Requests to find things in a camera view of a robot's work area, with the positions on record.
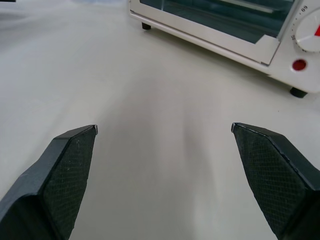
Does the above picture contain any glass oven door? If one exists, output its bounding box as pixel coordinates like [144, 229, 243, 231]
[129, 0, 300, 66]

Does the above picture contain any white timer knob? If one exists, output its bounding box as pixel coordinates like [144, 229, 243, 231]
[296, 9, 320, 53]

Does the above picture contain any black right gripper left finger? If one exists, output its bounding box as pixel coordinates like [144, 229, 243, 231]
[0, 124, 99, 240]

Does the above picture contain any white toaster oven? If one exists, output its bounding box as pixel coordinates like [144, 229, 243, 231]
[128, 0, 320, 98]

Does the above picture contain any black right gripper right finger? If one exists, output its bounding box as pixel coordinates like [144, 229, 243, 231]
[230, 122, 320, 240]

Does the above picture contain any red indicator light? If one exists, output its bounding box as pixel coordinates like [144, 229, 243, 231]
[292, 58, 308, 73]

